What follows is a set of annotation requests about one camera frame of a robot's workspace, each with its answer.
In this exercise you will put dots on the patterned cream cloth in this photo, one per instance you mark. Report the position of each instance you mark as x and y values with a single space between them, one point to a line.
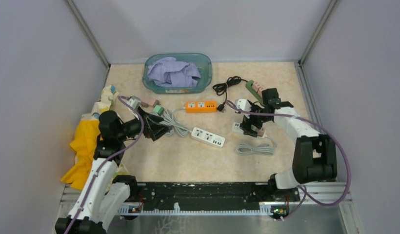
106 100

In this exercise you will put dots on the yellow cloth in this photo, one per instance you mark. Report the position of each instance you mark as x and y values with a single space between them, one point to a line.
76 177

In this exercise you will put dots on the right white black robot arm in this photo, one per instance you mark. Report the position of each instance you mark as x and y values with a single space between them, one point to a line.
314 157

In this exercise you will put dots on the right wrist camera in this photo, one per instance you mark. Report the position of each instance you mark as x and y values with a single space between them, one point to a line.
242 106

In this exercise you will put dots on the orange power strip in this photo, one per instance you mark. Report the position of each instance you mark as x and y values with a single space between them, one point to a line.
201 106

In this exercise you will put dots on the small white power strip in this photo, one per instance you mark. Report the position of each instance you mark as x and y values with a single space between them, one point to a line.
236 128

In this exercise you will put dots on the lavender crumpled cloth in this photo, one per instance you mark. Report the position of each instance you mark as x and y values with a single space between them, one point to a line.
168 72

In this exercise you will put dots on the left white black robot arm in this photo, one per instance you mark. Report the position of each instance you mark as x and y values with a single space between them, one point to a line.
104 192

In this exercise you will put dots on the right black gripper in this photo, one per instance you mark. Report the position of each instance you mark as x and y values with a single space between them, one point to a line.
246 125

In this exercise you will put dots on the pink plug on green strip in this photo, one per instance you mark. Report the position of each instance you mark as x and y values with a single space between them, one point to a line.
256 87

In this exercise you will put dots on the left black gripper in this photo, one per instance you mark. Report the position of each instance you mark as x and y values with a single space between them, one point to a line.
153 129

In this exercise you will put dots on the teal plastic basin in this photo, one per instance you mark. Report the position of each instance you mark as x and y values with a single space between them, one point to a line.
202 62

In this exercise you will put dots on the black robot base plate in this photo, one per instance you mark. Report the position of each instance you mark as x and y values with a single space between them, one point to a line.
208 197

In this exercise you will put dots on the green power strip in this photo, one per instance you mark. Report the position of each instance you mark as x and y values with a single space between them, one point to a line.
255 94

